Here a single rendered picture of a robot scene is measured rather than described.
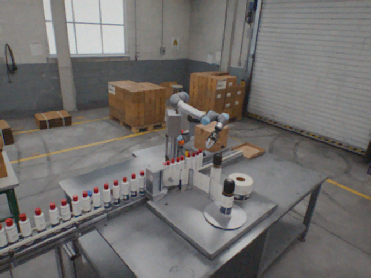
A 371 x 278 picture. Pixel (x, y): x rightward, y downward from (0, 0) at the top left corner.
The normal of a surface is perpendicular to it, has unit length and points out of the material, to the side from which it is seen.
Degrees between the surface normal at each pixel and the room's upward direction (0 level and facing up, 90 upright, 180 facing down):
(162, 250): 0
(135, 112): 91
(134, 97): 90
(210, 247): 0
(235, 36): 90
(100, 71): 90
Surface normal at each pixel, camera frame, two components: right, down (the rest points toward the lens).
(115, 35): 0.63, 0.33
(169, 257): 0.06, -0.92
